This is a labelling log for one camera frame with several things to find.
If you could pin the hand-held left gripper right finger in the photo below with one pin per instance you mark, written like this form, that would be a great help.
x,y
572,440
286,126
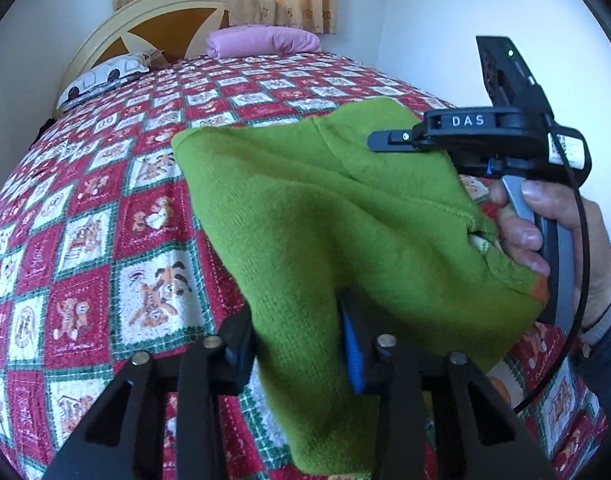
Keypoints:
x,y
353,355

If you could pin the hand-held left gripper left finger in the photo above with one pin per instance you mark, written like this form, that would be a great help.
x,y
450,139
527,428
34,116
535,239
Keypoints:
x,y
238,350

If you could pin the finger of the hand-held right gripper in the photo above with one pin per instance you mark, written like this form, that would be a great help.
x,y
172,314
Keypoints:
x,y
390,140

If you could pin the green striped knit sweater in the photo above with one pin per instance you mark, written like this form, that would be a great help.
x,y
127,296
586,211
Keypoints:
x,y
310,210

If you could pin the person's right forearm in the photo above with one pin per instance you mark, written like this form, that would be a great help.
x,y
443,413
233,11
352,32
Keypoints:
x,y
608,355

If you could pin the person's right hand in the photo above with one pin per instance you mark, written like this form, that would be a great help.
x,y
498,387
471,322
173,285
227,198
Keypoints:
x,y
520,240

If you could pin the pink pillow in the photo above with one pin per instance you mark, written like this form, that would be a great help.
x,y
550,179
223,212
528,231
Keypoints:
x,y
260,42

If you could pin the red checkered printed blanket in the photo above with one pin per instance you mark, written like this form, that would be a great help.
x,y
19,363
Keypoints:
x,y
85,240

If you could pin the cream wooden headboard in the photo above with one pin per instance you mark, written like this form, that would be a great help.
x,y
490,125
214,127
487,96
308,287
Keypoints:
x,y
135,10

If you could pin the white patterned pillow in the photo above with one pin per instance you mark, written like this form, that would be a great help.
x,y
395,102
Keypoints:
x,y
105,77

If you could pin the dark cloth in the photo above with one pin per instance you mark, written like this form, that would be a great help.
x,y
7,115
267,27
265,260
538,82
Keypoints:
x,y
44,127

